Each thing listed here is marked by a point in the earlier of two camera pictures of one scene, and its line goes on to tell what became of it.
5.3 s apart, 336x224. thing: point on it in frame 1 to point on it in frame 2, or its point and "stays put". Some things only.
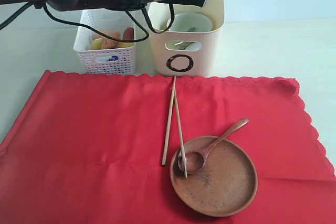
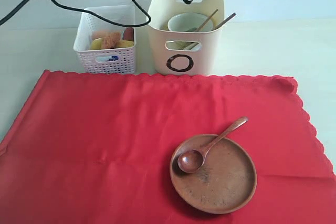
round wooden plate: [223, 185] stays put
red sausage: [128, 33] stays put
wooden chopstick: [181, 142] to [225, 21]
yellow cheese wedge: [126, 44] stays put
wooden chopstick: [168, 137] to [207, 20]
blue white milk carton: [100, 59] stays put
